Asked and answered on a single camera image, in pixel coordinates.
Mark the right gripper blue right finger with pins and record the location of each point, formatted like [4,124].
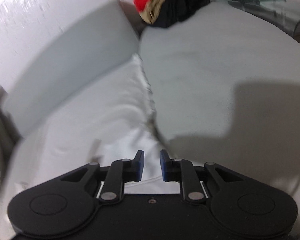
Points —
[179,170]

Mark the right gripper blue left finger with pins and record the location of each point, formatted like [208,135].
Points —
[125,170]

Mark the light grey shirt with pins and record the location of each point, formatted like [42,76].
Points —
[111,119]

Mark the grey sofa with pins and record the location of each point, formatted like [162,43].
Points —
[225,86]

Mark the glass side table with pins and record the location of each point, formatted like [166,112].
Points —
[284,14]

